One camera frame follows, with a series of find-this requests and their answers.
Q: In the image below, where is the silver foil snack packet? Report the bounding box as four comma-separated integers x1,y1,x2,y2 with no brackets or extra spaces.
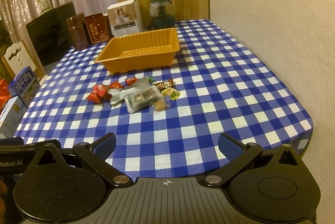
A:
108,76,151,105

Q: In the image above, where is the black box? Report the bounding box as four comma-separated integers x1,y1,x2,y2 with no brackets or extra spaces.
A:
26,2,76,66

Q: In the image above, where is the blue white checkered tablecloth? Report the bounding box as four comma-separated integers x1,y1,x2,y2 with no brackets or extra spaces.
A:
16,20,313,178

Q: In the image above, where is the small glass jar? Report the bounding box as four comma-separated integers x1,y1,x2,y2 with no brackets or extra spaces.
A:
37,0,53,15

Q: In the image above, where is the white humidifier product box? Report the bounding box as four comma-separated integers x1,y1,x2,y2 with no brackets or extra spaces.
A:
107,0,144,37

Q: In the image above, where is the green yellow candy packet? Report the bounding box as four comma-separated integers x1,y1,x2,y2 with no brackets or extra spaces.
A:
161,87,180,100

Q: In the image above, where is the red gift bag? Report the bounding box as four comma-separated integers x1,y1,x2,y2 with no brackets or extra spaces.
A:
0,79,11,112

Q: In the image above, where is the small red candy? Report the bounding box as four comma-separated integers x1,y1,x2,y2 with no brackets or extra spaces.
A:
125,76,138,86

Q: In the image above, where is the brown chocolate bar wrapper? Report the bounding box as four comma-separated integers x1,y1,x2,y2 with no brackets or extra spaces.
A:
152,79,174,91

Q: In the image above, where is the green glass humidifier jar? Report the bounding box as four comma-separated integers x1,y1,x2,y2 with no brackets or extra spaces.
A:
150,0,175,29

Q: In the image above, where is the blue milk carton box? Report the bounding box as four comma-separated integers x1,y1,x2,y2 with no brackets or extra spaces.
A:
7,66,40,107

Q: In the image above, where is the green brown candy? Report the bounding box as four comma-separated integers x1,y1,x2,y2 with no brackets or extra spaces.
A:
147,76,153,83

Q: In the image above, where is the brown cylindrical tin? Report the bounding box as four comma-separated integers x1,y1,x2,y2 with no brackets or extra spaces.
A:
66,13,90,51

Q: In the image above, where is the orange plastic tray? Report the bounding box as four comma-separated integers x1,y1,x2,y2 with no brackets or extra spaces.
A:
94,28,180,73

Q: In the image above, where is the red candy packet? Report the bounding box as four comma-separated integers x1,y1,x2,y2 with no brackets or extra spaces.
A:
86,84,112,104

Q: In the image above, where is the white chair back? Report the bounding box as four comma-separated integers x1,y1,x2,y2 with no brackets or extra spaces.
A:
1,41,36,78

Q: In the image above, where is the red festive gift box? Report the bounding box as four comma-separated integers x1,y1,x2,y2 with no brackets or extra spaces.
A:
85,13,112,45

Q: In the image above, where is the person's left hand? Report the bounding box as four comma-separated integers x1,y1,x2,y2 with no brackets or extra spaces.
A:
0,181,7,224

